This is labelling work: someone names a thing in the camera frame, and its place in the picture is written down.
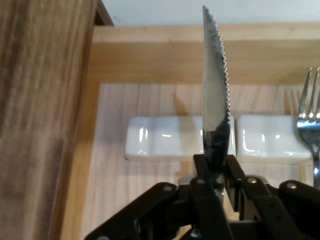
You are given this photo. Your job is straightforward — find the silver serrated table knife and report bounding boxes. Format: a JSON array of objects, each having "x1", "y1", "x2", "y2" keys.
[{"x1": 201, "y1": 5, "x2": 232, "y2": 218}]

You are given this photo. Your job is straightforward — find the silver metal fork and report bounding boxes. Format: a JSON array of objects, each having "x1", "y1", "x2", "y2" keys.
[{"x1": 295, "y1": 66, "x2": 320, "y2": 188}]

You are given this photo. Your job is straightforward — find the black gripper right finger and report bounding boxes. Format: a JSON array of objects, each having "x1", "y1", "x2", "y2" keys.
[{"x1": 224, "y1": 153, "x2": 320, "y2": 240}]

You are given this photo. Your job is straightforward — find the light wooden drawer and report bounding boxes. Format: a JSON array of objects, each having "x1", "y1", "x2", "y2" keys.
[{"x1": 49, "y1": 21, "x2": 320, "y2": 240}]

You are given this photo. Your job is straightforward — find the dark brown wooden cabinet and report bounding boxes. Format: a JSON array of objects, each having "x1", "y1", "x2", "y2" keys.
[{"x1": 0, "y1": 0, "x2": 115, "y2": 240}]

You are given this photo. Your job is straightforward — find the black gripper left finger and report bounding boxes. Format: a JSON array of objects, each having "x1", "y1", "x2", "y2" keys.
[{"x1": 84, "y1": 153, "x2": 234, "y2": 240}]

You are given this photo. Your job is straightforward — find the white ceramic cutlery rest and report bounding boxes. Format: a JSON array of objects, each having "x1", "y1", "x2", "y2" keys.
[
  {"x1": 235, "y1": 113, "x2": 314, "y2": 165},
  {"x1": 124, "y1": 115, "x2": 237, "y2": 162}
]

